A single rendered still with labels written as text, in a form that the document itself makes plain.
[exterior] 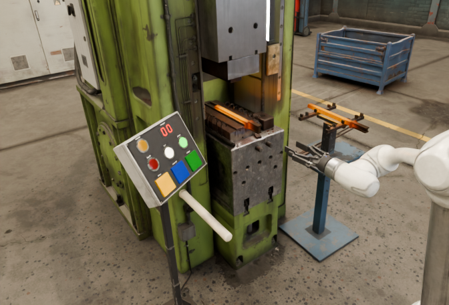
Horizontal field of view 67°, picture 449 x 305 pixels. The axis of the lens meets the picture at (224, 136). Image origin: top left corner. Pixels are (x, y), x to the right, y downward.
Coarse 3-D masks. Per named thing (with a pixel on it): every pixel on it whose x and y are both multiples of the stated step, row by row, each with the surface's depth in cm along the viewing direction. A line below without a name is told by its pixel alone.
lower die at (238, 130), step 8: (208, 104) 212; (216, 104) 212; (208, 112) 204; (216, 112) 203; (240, 112) 201; (208, 120) 196; (224, 120) 193; (232, 120) 192; (256, 120) 191; (224, 128) 186; (232, 128) 186; (240, 128) 184; (224, 136) 187; (232, 136) 183; (240, 136) 186; (248, 136) 190
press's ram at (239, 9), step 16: (208, 0) 152; (224, 0) 151; (240, 0) 155; (256, 0) 160; (208, 16) 156; (224, 16) 154; (240, 16) 158; (256, 16) 164; (208, 32) 160; (224, 32) 157; (240, 32) 162; (256, 32) 167; (208, 48) 164; (224, 48) 160; (240, 48) 165; (256, 48) 171
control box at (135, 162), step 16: (176, 112) 153; (160, 128) 143; (176, 128) 150; (128, 144) 130; (160, 144) 141; (176, 144) 148; (192, 144) 155; (128, 160) 131; (144, 160) 133; (160, 160) 139; (176, 160) 145; (144, 176) 131; (160, 176) 137; (192, 176) 150; (144, 192) 134; (160, 192) 135
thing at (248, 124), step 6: (216, 108) 207; (222, 108) 204; (228, 114) 198; (234, 114) 195; (240, 120) 190; (246, 120) 187; (252, 120) 185; (246, 126) 185; (252, 126) 183; (258, 126) 178; (258, 132) 180
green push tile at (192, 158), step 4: (192, 152) 153; (188, 156) 150; (192, 156) 152; (196, 156) 154; (188, 160) 150; (192, 160) 151; (196, 160) 153; (200, 160) 155; (188, 164) 149; (192, 164) 151; (196, 164) 152; (200, 164) 154; (192, 168) 150; (196, 168) 152
